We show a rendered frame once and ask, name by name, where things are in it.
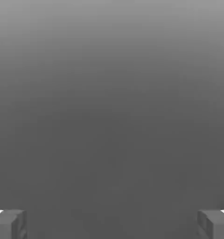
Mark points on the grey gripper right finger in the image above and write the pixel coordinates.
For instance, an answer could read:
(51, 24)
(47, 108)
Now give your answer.
(215, 225)

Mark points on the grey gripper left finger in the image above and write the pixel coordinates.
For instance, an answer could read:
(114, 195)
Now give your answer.
(7, 225)

